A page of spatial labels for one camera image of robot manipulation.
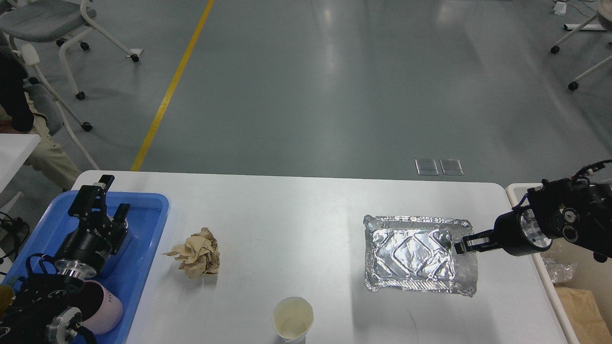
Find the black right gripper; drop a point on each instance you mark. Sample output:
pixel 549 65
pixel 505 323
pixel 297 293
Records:
pixel 516 232

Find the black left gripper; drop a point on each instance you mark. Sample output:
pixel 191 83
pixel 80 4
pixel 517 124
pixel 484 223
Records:
pixel 85 251

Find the aluminium foil tray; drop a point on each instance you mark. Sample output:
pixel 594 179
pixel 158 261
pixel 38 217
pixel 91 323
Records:
pixel 417 253

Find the pink ribbed mug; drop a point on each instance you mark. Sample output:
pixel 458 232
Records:
pixel 103 309

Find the cream paper cup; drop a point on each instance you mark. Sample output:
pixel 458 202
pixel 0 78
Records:
pixel 292 318

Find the rectangular metal tin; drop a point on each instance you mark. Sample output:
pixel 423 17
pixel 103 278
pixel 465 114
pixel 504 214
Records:
pixel 120 245

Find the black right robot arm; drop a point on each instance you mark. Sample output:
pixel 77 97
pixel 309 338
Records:
pixel 573 209

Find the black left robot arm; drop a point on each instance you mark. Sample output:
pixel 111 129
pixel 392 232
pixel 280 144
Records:
pixel 40 312

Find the right metal floor plate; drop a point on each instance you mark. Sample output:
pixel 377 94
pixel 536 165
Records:
pixel 451 167

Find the metal floor plate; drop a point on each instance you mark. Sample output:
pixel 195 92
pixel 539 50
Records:
pixel 427 167
pixel 451 167

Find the blue plastic tray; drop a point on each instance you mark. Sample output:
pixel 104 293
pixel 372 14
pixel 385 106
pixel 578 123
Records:
pixel 124 275

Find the left metal floor plate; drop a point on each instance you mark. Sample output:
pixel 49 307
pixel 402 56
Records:
pixel 427 167

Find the crumpled clear plastic wrap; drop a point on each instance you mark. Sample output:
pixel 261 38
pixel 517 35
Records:
pixel 559 272

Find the crumpled brown paper ball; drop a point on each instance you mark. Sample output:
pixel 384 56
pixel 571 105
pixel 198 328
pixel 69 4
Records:
pixel 198 256

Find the grey office chair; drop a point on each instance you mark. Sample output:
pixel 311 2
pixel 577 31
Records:
pixel 66 24

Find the white side table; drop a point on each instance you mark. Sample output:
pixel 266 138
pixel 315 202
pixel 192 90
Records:
pixel 14 150

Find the beige plastic bin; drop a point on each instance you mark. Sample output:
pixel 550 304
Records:
pixel 578 288

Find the seated person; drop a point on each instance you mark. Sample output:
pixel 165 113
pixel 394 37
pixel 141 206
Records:
pixel 20 116

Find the dark blue home mug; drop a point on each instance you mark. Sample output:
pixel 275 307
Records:
pixel 6 298

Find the white floor power adapter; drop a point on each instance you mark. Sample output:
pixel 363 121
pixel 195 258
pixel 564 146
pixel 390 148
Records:
pixel 560 8

